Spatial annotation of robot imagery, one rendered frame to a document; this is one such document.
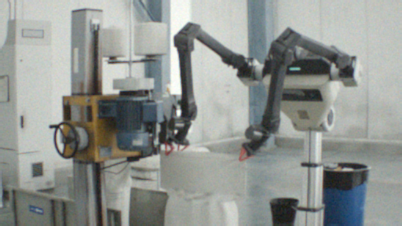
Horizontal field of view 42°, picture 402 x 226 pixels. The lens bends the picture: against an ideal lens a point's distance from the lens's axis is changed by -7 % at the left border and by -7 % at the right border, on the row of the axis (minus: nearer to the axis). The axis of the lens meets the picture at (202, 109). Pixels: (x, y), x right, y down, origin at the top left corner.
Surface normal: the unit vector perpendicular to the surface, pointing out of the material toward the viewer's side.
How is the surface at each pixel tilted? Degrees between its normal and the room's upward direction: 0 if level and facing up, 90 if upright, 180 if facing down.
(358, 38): 90
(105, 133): 90
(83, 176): 90
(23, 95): 90
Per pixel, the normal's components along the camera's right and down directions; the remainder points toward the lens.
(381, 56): -0.58, 0.05
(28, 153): 0.82, 0.03
